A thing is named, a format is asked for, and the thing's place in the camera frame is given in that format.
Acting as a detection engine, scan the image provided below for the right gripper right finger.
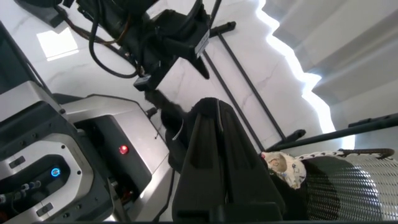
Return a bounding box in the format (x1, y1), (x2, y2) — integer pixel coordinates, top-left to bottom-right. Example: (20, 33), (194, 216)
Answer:
(219, 100), (286, 221)

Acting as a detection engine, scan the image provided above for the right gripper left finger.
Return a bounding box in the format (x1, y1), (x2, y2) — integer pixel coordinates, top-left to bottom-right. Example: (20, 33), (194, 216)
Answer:
(171, 98), (227, 222)

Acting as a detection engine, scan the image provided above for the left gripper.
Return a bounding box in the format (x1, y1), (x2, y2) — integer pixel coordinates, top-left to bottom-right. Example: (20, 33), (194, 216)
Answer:
(149, 8), (211, 80)

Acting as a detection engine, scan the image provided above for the cream printed garment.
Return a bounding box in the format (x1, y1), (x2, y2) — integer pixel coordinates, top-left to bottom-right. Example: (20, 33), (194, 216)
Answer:
(260, 151), (308, 190)

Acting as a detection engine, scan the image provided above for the black short-sleeved shirt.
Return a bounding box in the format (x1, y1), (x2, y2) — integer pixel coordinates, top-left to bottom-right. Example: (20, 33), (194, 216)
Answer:
(144, 89), (310, 222)

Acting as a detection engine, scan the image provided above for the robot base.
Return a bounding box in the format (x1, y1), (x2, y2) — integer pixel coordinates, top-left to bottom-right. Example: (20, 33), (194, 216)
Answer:
(0, 20), (175, 224)

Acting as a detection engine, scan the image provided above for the black clothes rack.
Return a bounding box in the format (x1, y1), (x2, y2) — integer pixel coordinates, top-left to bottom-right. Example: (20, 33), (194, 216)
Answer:
(198, 0), (398, 153)

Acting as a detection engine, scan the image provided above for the white laundry basket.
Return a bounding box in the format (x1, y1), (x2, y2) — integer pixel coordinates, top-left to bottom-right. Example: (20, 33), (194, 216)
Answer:
(295, 148), (398, 222)

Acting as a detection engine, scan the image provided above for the white curtain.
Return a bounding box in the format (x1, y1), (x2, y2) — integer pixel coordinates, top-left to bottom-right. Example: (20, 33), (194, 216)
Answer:
(261, 0), (398, 150)

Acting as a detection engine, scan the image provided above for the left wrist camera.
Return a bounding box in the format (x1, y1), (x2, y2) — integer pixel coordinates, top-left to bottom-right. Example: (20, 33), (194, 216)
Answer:
(133, 55), (178, 93)

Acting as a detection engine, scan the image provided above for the black cable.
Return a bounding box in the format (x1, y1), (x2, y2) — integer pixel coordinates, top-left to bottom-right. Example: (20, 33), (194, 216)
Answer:
(88, 0), (141, 79)

